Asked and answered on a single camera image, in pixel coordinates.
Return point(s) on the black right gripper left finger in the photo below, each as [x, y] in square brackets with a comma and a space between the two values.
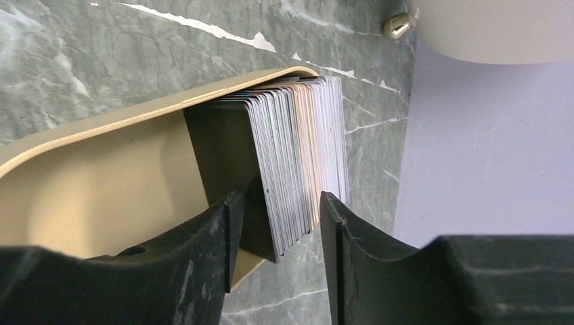
[179, 277]

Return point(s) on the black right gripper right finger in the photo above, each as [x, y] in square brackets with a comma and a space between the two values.
[373, 278]

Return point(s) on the cream mini drawer cabinet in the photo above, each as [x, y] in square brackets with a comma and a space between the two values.
[490, 32]

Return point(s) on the beige oval plastic tray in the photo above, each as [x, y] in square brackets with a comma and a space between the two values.
[97, 186]

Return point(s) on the stack of credit cards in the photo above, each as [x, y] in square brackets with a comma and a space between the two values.
[283, 144]

